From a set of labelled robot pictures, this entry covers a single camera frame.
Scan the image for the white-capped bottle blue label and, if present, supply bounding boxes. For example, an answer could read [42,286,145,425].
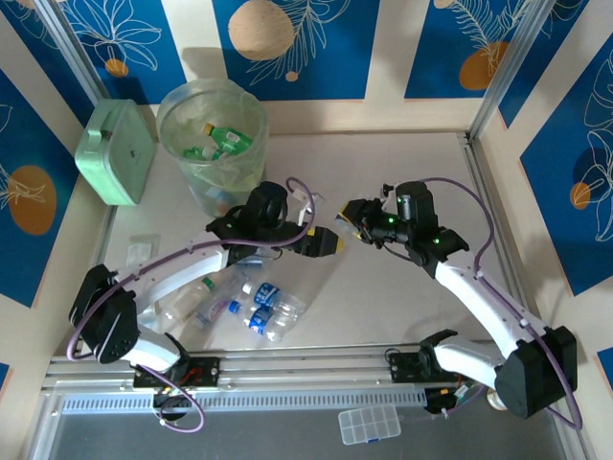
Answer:
[240,281,307,317]

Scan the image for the clear bottle pink label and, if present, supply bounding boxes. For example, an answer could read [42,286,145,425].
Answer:
[190,270,251,332]

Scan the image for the clear bin with plastic liner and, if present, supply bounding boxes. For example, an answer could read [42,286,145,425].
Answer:
[156,79,269,217]

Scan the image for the small clear plastic packet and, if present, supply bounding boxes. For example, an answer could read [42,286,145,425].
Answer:
[126,233,160,267]

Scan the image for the mint green plastic case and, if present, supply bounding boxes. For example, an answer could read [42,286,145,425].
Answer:
[74,99,158,207]

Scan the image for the black base electronics module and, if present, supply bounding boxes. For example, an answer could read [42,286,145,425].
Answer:
[151,382,195,423]
[423,381,480,417]

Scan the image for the clear compartment organiser box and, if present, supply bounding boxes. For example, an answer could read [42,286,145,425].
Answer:
[337,403,401,446]

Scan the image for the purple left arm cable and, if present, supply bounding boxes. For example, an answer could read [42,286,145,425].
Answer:
[65,176,318,433]

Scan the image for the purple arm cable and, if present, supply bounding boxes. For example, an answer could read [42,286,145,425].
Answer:
[65,176,318,433]
[420,176,584,430]

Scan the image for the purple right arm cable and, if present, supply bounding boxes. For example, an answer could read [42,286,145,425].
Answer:
[420,176,584,430]

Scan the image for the aluminium table side rail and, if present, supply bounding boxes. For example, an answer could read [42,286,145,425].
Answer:
[465,133,566,380]

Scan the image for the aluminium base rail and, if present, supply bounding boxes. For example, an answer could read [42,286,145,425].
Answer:
[45,342,566,392]

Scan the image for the slotted grey cable duct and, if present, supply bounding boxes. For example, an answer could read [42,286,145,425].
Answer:
[61,388,427,414]

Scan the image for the aluminium frame post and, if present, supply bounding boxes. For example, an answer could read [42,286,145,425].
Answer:
[33,0,115,104]
[468,0,559,140]

